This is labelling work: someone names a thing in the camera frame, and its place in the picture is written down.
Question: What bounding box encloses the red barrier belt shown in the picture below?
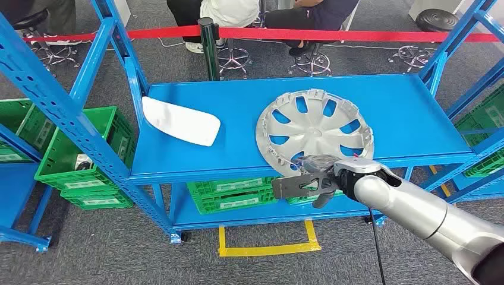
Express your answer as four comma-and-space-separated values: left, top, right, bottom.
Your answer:
21, 24, 501, 44

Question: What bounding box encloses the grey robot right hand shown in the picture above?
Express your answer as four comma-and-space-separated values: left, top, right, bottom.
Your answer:
293, 154, 341, 210

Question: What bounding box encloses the black stool chrome base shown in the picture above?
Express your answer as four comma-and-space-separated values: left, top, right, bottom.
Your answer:
11, 8, 81, 77
216, 38, 253, 80
388, 8, 460, 74
287, 42, 332, 77

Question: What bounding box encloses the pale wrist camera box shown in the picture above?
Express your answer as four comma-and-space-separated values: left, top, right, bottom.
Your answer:
333, 158, 389, 178

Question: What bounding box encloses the silver plastic wheel hubcap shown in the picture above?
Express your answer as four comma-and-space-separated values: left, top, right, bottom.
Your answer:
255, 88, 375, 178

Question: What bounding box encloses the white plastic mirror cover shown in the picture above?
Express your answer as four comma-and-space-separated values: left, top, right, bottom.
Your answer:
141, 96, 222, 148

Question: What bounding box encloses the blue metal shelf rack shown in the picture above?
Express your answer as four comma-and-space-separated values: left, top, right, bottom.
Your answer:
0, 0, 504, 245
449, 169, 504, 203
0, 123, 54, 254

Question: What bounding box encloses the dark grey wrist bracket plate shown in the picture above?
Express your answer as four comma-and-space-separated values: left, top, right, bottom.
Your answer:
272, 173, 333, 200

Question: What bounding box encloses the green plastic crate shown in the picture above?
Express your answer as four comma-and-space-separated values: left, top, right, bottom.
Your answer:
286, 189, 344, 206
60, 185, 135, 211
192, 188, 278, 216
34, 106, 137, 193
0, 98, 56, 164
455, 84, 504, 148
462, 149, 504, 179
187, 177, 278, 199

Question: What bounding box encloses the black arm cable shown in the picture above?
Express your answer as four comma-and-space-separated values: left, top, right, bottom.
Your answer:
368, 208, 388, 285

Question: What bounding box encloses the black barrier post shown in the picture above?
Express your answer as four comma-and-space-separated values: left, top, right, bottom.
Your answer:
197, 17, 221, 81

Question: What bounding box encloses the person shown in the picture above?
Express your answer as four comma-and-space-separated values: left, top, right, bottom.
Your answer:
263, 0, 360, 57
0, 0, 83, 46
166, 0, 261, 55

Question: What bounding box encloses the white board panel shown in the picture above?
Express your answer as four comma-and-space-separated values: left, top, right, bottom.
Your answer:
113, 0, 131, 27

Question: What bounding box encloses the white floor cable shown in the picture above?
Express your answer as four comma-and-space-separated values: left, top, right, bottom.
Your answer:
157, 37, 186, 49

